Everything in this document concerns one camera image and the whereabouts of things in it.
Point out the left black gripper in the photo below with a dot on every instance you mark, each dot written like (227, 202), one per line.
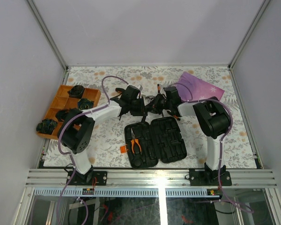
(140, 112)

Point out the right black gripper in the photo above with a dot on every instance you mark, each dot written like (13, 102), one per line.
(158, 98)

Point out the black handled screwdriver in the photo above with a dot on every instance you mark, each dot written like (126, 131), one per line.
(120, 90)

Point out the small claw hammer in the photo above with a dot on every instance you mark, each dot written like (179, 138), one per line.
(147, 100)

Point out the orange handled pliers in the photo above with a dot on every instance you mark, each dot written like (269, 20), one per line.
(135, 142)

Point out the black plastic tool case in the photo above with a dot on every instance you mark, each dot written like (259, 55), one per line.
(160, 140)

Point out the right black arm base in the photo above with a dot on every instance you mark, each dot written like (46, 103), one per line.
(206, 177)

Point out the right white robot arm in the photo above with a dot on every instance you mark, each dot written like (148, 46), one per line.
(213, 116)

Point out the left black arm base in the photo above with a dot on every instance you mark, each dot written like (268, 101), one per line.
(91, 178)

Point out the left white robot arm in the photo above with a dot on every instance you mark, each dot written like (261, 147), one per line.
(75, 133)

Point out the purple printed pouch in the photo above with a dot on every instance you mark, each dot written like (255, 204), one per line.
(192, 88)

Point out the dark rolled band middle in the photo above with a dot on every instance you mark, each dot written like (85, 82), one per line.
(84, 104)

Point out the dark rolled band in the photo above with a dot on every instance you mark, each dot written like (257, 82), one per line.
(61, 115)
(84, 104)
(76, 92)

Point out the dark rolled band top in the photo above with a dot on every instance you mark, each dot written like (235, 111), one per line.
(76, 92)

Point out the orange compartment tray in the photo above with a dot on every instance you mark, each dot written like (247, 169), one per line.
(63, 101)

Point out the dark rolled band lower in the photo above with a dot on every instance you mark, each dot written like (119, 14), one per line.
(61, 115)

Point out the dark rolled band outside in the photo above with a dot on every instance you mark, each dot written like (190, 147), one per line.
(47, 126)

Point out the aluminium front rail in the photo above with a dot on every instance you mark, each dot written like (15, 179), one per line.
(147, 183)

